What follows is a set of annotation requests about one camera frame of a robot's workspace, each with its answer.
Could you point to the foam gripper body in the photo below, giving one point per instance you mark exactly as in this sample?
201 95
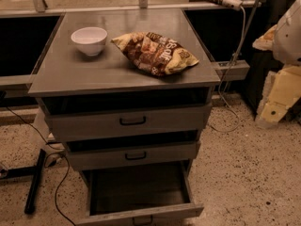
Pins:
289 40

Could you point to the grey bottom drawer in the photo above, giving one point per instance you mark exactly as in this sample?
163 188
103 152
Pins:
143 195

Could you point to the grey drawer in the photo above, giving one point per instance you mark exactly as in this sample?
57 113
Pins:
129 114
143 195
131 151

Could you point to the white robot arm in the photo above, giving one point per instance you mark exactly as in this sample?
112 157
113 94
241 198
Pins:
284 40

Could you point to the grey drawer cabinet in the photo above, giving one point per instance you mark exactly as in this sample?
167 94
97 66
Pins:
65 71

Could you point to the grey middle drawer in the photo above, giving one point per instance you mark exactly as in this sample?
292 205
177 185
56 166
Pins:
131 151

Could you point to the grey top drawer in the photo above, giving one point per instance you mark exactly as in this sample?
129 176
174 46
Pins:
129 114

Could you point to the dark cabinet on right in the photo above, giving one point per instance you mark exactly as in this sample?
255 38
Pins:
263 62

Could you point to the brown yellow chip bag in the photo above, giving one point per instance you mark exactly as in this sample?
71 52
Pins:
155 54

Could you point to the white ceramic bowl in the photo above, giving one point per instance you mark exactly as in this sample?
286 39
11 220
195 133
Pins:
89 40

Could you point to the black metal floor bar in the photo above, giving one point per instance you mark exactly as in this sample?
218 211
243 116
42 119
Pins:
37 170

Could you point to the grey metal frame rail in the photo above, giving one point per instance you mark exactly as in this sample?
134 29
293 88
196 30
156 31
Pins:
236 72

